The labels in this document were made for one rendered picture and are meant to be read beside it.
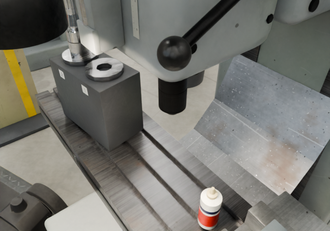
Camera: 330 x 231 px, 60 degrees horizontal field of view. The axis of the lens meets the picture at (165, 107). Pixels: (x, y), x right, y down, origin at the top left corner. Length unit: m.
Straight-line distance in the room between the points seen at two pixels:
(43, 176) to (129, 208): 1.44
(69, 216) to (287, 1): 0.63
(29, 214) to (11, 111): 1.39
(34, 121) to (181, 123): 1.14
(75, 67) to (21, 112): 1.75
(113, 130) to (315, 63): 0.49
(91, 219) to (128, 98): 0.30
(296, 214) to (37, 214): 0.85
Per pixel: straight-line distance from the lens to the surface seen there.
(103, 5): 0.32
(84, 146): 0.78
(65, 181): 1.98
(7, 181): 1.56
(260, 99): 0.80
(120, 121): 0.72
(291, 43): 0.75
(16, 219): 1.14
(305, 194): 0.94
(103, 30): 0.33
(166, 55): 0.24
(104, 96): 0.64
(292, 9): 0.41
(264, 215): 0.53
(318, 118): 0.75
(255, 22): 0.37
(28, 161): 2.18
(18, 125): 2.46
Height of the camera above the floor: 1.49
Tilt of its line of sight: 38 degrees down
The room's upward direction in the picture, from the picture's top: straight up
